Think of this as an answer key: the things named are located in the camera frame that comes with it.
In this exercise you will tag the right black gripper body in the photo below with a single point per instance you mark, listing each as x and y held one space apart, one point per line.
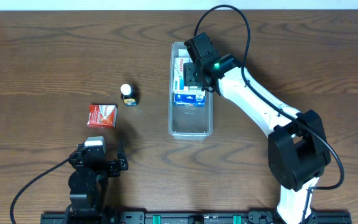
191 74

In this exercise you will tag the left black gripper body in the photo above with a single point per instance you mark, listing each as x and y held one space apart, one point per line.
105 163

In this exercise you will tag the white Panadol box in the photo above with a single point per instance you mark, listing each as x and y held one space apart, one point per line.
178 75

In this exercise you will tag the blue tall box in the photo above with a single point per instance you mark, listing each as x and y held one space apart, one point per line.
191 97

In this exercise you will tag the red Panadol box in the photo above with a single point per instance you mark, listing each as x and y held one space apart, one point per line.
102 116

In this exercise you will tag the clear plastic container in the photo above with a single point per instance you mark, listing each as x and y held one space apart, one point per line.
188 122

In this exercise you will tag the dark bottle white cap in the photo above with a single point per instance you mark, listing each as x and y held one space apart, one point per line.
129 95

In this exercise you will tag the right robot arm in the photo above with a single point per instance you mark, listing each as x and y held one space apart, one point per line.
298 152

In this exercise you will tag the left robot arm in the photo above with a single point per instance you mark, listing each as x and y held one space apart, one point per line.
89 182

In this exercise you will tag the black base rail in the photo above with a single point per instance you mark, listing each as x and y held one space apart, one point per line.
255 217

